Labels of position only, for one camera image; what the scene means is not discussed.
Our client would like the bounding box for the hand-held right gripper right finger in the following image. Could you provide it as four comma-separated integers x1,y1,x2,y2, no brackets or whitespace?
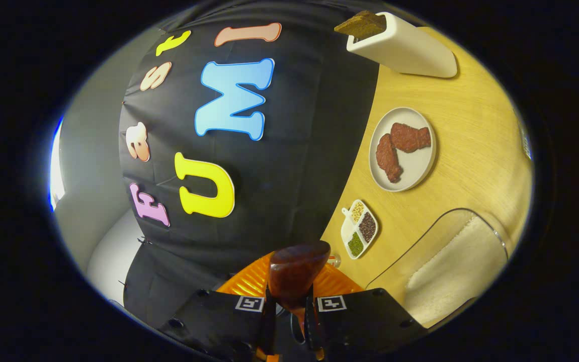
304,264,428,360

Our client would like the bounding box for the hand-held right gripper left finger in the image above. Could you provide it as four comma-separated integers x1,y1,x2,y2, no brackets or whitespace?
158,251,277,362

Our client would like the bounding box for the brown wooden spoon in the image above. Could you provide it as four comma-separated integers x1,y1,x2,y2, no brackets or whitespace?
268,240,332,327

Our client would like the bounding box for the white divided grain dish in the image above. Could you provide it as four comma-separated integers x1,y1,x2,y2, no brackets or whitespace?
341,200,379,260

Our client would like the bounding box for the clear plastic lid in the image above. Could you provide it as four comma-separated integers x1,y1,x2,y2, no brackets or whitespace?
366,208,510,302

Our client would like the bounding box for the red-brown meat piece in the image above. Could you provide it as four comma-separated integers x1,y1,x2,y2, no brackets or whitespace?
390,122,432,153
376,133,403,183

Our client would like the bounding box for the white round plate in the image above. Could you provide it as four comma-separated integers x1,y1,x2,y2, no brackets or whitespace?
369,107,438,193

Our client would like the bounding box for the large ceiling light panel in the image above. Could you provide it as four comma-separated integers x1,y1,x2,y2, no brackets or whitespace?
49,117,66,211

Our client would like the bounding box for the white toaster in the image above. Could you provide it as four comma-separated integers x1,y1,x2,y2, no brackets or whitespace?
346,12,458,79

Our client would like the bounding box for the brown toast slice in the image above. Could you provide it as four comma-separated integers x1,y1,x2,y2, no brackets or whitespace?
334,10,387,37

